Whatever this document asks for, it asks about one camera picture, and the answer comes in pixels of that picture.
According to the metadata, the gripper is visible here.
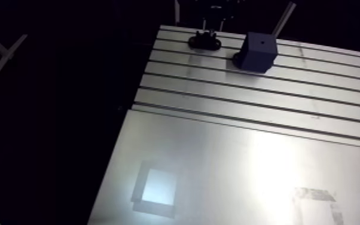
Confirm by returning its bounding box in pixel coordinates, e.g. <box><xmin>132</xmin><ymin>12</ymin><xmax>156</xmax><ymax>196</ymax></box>
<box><xmin>197</xmin><ymin>0</ymin><xmax>240</xmax><ymax>32</ymax></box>

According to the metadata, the black oval holder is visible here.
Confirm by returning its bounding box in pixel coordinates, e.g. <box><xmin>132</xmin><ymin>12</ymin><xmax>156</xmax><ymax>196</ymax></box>
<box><xmin>187</xmin><ymin>29</ymin><xmax>222</xmax><ymax>51</ymax></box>

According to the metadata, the dark blue-grey block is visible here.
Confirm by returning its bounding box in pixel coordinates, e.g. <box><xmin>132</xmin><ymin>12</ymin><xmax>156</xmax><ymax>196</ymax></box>
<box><xmin>232</xmin><ymin>31</ymin><xmax>279</xmax><ymax>74</ymax></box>

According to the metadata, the pale metal post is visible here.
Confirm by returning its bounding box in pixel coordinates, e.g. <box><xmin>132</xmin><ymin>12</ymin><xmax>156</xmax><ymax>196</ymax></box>
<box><xmin>173</xmin><ymin>0</ymin><xmax>181</xmax><ymax>26</ymax></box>
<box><xmin>271</xmin><ymin>1</ymin><xmax>297</xmax><ymax>37</ymax></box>

